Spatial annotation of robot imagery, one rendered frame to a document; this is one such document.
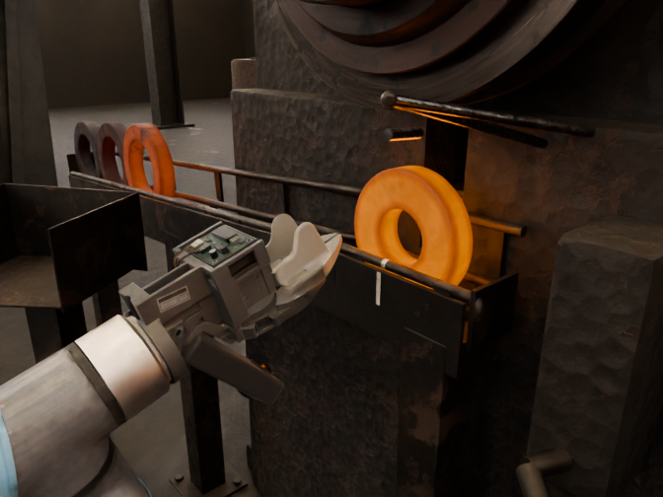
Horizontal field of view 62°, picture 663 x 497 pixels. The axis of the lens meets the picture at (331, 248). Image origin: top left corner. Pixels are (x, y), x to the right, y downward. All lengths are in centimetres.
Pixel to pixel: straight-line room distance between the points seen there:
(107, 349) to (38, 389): 5
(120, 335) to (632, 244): 39
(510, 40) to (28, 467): 48
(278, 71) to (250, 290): 57
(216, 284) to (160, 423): 118
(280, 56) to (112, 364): 66
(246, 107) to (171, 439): 91
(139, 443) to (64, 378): 112
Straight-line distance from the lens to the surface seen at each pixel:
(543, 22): 48
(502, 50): 50
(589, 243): 47
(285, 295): 49
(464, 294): 56
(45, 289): 92
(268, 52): 101
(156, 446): 154
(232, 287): 46
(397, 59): 55
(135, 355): 45
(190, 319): 48
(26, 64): 340
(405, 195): 61
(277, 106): 90
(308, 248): 51
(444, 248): 59
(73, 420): 45
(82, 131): 156
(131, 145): 125
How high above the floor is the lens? 94
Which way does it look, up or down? 20 degrees down
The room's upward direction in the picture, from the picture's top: straight up
